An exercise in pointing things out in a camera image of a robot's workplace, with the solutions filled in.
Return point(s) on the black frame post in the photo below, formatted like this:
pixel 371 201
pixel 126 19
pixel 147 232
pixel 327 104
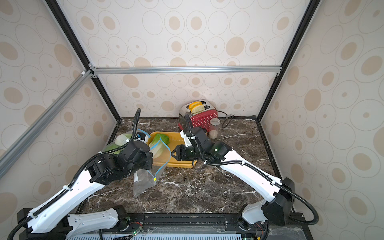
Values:
pixel 303 25
pixel 74 42

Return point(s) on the clear zipper bag blue seal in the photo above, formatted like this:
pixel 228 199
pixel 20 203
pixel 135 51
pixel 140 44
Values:
pixel 138 131

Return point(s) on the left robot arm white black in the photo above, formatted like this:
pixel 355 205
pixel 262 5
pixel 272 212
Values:
pixel 53 220

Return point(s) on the clear glass salt jar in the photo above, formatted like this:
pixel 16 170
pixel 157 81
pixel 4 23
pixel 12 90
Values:
pixel 215 124

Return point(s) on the yellow toast slice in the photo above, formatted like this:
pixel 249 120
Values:
pixel 194 105

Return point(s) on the aluminium rail back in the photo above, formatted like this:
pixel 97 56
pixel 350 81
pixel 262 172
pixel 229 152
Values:
pixel 187 70

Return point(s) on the aluminium rail left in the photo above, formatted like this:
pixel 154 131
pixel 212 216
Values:
pixel 19 147

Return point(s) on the chinese cabbage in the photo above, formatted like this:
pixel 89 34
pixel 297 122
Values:
pixel 122 139
pixel 110 147
pixel 159 144

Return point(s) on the red chrome toaster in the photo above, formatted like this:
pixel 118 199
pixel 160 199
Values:
pixel 201 119

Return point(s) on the pale toast slice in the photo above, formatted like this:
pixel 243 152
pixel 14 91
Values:
pixel 198 109

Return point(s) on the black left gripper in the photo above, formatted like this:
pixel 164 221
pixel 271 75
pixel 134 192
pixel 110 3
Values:
pixel 150 162

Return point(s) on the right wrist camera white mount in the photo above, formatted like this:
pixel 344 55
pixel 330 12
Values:
pixel 186 139

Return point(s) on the aluminium rail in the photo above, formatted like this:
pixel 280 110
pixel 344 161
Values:
pixel 187 70
pixel 19 147

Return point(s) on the black frame post left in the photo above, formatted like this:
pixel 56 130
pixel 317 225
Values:
pixel 74 42

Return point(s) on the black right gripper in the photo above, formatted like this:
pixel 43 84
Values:
pixel 183 153

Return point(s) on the black frame post right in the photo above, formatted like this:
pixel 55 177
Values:
pixel 303 25

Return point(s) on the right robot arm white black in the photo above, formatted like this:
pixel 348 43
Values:
pixel 276 203

